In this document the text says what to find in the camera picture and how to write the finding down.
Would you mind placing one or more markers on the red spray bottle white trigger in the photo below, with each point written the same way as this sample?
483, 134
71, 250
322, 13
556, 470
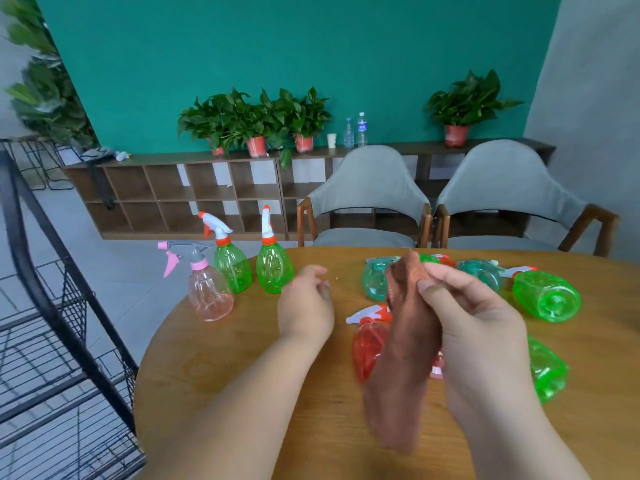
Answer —
369, 344

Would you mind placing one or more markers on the grey cloth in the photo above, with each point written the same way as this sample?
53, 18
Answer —
97, 154

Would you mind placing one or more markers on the person's left thumb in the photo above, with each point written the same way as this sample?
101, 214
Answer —
311, 271

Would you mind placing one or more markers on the person's right hand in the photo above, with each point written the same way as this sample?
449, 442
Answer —
480, 339

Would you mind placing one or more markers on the large leafy green plant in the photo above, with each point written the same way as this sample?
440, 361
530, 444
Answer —
47, 89

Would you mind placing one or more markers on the person's left hand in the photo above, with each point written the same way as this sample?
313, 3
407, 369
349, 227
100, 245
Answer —
305, 309

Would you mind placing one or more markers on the pink spray bottle grey trigger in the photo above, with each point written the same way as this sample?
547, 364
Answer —
210, 294

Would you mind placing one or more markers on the person's right thumb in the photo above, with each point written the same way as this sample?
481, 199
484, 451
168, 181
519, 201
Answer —
434, 297

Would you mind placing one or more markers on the small white object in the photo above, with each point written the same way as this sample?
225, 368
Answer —
122, 155

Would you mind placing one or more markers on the person's right forearm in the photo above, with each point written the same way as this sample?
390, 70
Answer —
515, 439

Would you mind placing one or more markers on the potted green plant red pot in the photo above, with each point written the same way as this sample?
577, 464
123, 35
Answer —
467, 102
302, 117
252, 122
205, 119

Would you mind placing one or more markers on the teal spray bottle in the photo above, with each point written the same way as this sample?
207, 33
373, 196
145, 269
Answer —
374, 279
482, 274

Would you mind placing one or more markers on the person's left forearm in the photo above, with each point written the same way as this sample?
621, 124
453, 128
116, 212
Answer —
240, 414

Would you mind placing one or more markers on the long wooden cubby shelf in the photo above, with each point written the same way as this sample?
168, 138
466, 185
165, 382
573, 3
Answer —
165, 194

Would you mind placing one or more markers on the clear water bottle blue label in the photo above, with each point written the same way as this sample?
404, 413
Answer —
362, 130

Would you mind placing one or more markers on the brown cloth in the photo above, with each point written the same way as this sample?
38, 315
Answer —
405, 354

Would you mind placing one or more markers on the black metal stool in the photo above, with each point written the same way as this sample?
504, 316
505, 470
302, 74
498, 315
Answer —
42, 164

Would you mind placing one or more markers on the grey chair wooden legs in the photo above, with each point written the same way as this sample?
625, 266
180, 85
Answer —
505, 184
367, 184

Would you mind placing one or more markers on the white paper cup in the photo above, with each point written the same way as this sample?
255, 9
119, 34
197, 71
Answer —
331, 140

